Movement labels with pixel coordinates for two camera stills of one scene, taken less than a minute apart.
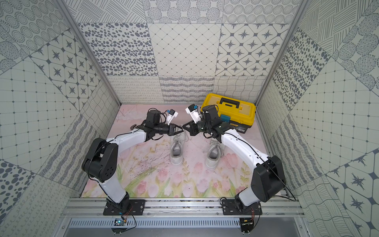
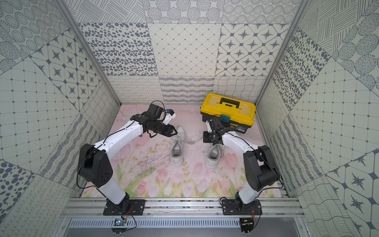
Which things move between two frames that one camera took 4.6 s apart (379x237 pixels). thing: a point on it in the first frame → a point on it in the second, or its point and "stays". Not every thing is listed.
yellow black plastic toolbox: [240, 115] stays
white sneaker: [176, 148] stays
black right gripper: [192, 129] → [206, 139]
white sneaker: [215, 151] stays
